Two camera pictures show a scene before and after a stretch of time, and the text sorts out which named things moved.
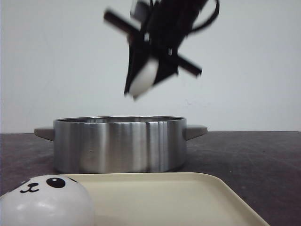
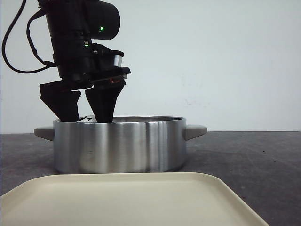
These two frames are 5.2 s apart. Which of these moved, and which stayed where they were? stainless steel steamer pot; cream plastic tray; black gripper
Moved: black gripper
Stayed: cream plastic tray; stainless steel steamer pot
